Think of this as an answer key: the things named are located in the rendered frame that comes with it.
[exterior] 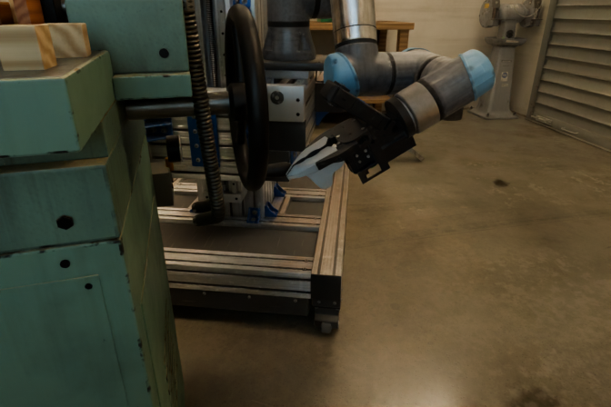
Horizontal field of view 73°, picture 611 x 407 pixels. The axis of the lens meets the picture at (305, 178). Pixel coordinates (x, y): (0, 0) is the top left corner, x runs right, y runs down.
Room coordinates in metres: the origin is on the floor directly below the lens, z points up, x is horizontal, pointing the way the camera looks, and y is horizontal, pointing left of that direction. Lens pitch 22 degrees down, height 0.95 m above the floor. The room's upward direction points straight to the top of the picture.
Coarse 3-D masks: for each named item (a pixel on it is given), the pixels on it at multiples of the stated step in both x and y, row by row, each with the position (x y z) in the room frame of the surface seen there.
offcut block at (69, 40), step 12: (48, 24) 0.45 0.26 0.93; (60, 24) 0.45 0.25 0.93; (72, 24) 0.45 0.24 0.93; (84, 24) 0.48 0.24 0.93; (60, 36) 0.45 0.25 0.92; (72, 36) 0.45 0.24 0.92; (84, 36) 0.46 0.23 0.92; (60, 48) 0.45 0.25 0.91; (72, 48) 0.45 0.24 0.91; (84, 48) 0.45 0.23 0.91
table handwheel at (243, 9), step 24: (240, 24) 0.58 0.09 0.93; (240, 48) 0.56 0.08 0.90; (240, 72) 0.67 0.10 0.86; (264, 72) 0.54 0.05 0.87; (216, 96) 0.64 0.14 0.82; (240, 96) 0.63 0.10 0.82; (264, 96) 0.53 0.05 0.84; (240, 120) 0.64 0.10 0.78; (264, 120) 0.52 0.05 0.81; (240, 144) 0.73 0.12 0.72; (264, 144) 0.53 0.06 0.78; (240, 168) 0.67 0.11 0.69; (264, 168) 0.54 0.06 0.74
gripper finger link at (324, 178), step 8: (320, 152) 0.62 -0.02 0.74; (328, 152) 0.61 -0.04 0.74; (312, 160) 0.60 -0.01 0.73; (296, 168) 0.60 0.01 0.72; (304, 168) 0.60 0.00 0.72; (312, 168) 0.59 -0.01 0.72; (328, 168) 0.61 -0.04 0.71; (336, 168) 0.61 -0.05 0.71; (288, 176) 0.61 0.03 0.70; (296, 176) 0.60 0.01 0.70; (312, 176) 0.60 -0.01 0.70; (320, 176) 0.61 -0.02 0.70; (328, 176) 0.61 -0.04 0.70; (320, 184) 0.61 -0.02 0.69; (328, 184) 0.61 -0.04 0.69
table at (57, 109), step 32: (0, 64) 0.40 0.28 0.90; (64, 64) 0.40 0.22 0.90; (96, 64) 0.45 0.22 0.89; (0, 96) 0.30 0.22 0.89; (32, 96) 0.31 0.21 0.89; (64, 96) 0.32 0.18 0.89; (96, 96) 0.41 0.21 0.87; (128, 96) 0.52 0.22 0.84; (160, 96) 0.53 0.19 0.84; (0, 128) 0.30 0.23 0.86; (32, 128) 0.31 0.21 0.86; (64, 128) 0.31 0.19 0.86
